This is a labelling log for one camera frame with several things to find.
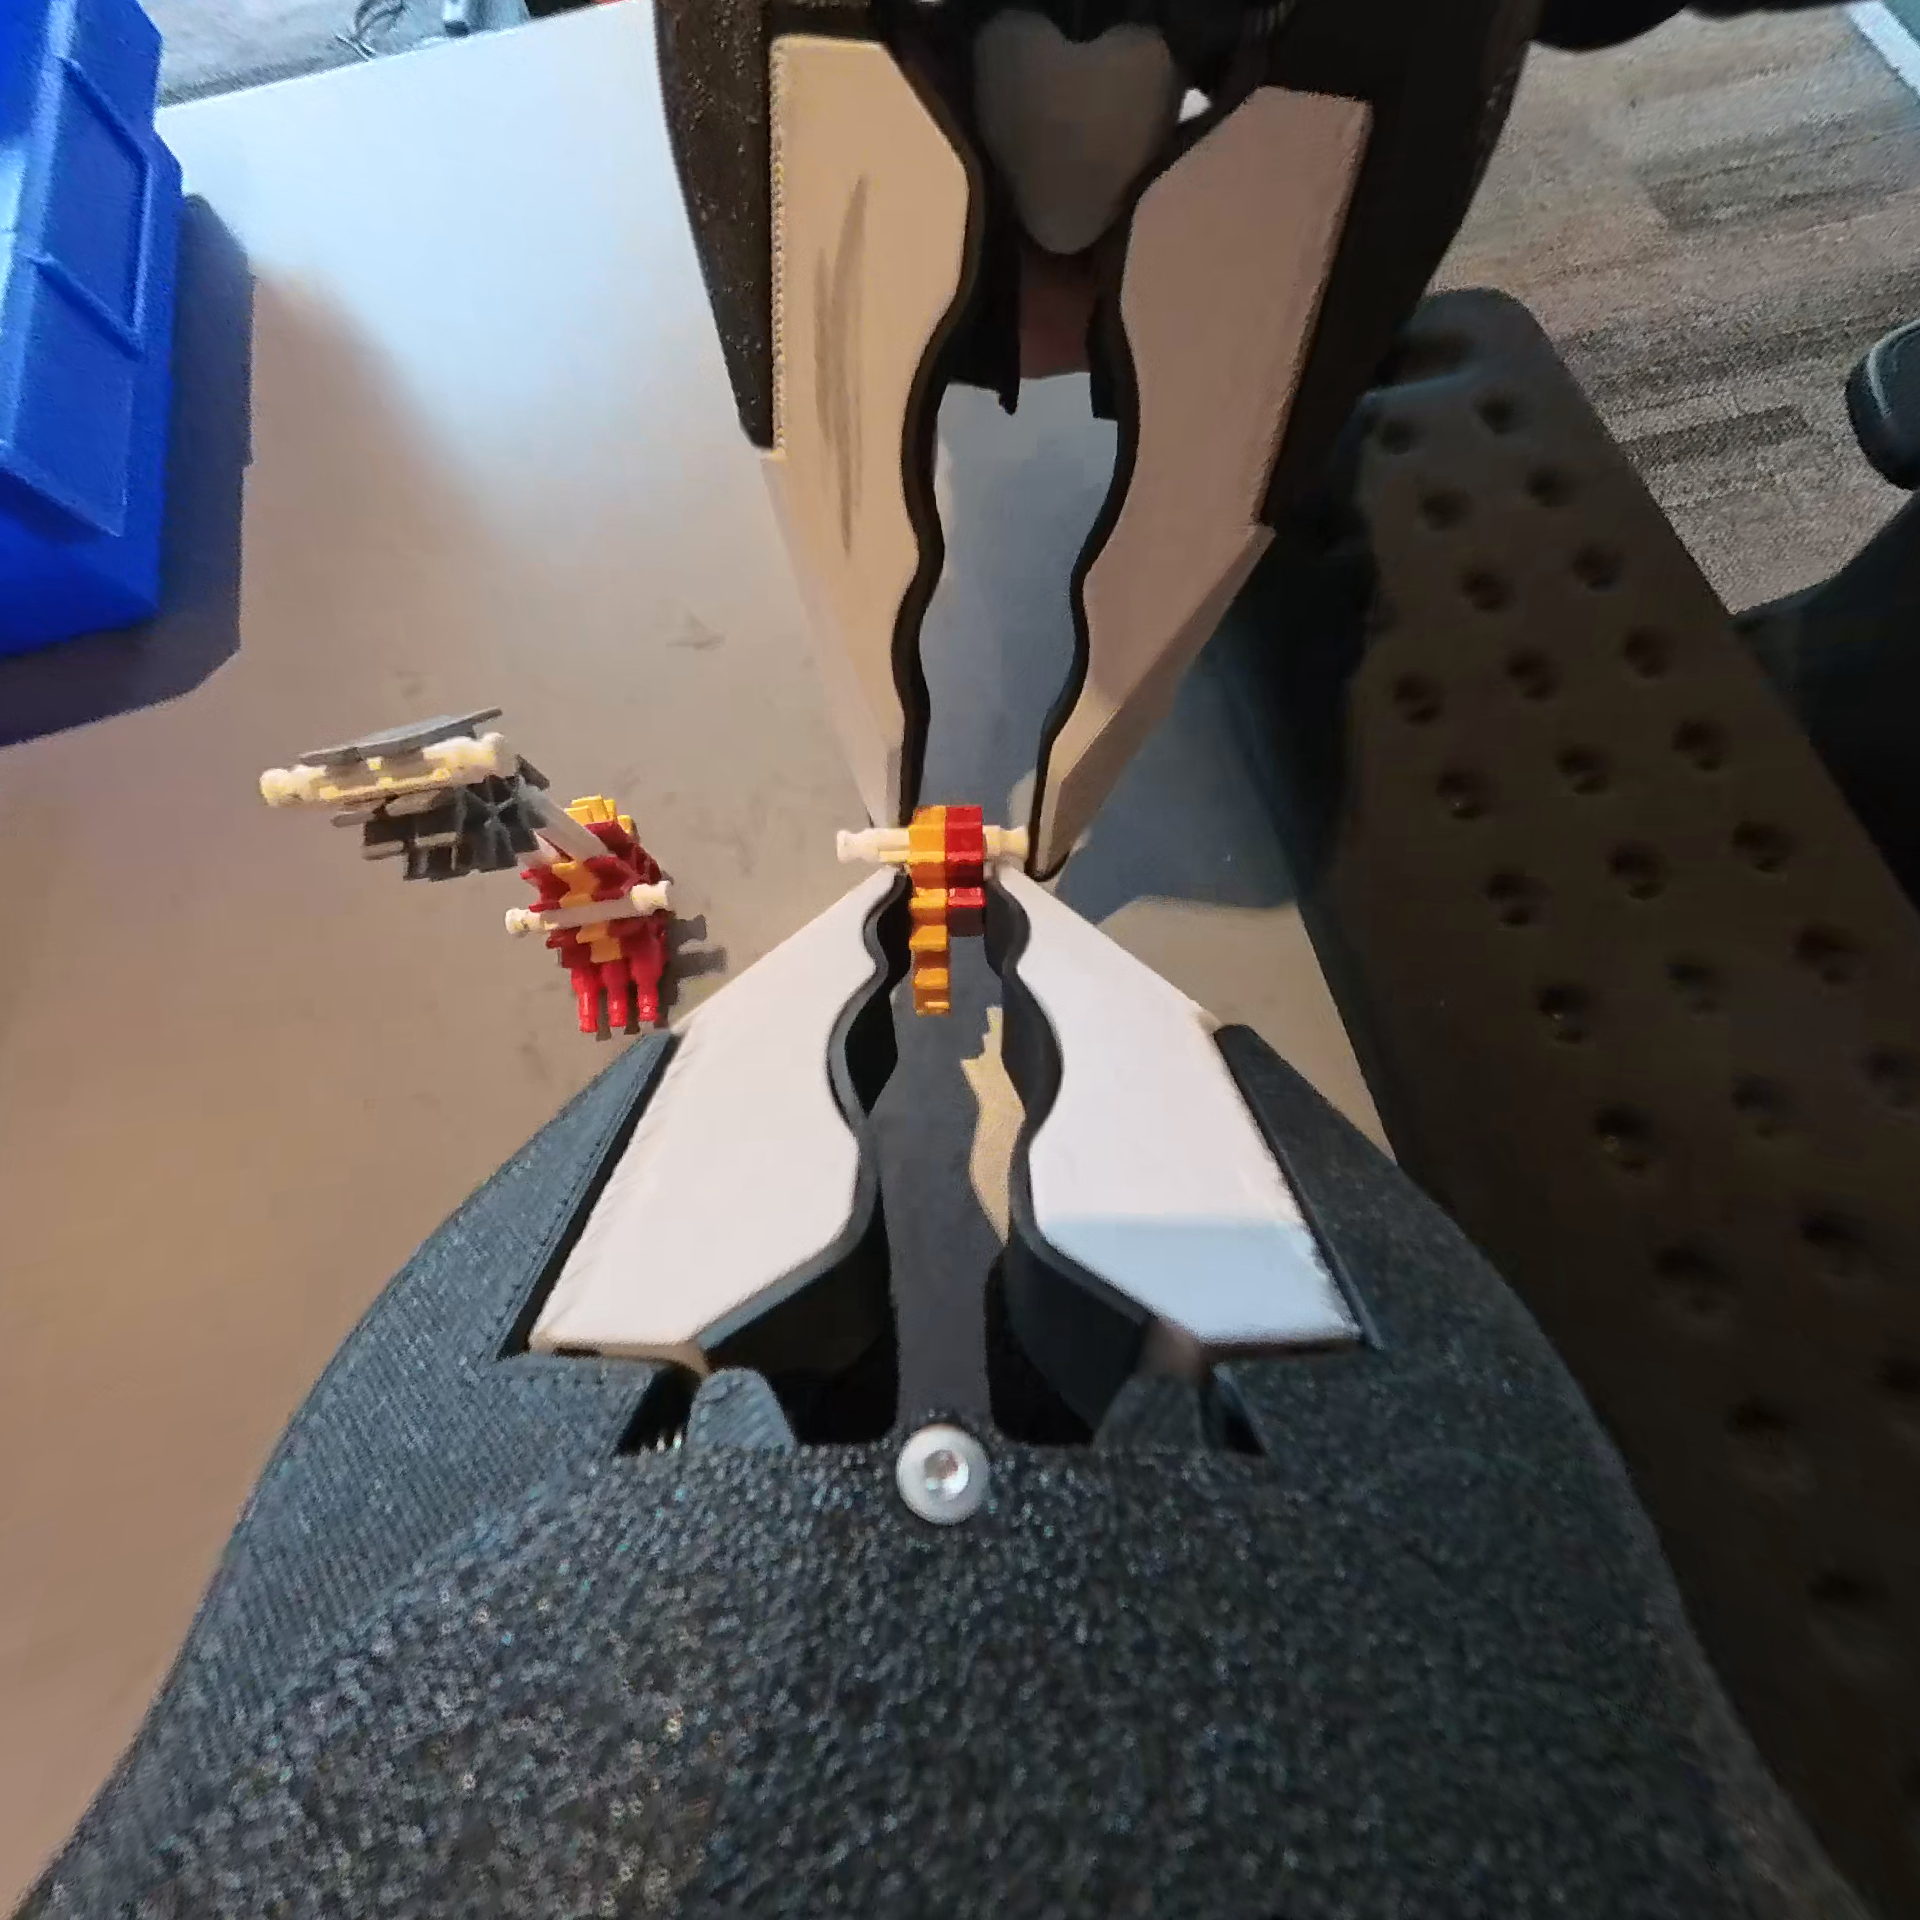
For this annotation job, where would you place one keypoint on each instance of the short white toy rod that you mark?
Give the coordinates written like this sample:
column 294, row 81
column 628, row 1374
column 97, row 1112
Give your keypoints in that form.
column 863, row 845

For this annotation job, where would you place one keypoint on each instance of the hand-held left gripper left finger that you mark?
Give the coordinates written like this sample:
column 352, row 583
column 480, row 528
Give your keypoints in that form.
column 721, row 1185

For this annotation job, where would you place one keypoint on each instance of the small red toy assembly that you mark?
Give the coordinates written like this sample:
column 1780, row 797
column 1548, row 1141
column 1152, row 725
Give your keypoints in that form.
column 608, row 960

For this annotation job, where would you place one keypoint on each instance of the yellow fan connector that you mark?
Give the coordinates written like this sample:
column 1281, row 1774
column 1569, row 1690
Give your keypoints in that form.
column 930, row 960

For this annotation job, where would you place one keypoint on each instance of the black perforated tray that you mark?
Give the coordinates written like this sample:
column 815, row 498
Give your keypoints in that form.
column 1651, row 975

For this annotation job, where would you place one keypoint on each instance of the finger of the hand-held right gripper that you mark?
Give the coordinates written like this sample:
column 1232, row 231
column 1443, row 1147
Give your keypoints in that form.
column 1231, row 376
column 840, row 225

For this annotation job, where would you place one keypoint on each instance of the small blue plastic bin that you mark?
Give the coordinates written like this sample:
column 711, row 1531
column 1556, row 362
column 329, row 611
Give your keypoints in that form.
column 75, row 376

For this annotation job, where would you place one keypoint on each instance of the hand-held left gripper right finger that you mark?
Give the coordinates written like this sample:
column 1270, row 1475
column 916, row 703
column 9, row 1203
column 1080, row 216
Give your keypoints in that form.
column 1170, row 1185

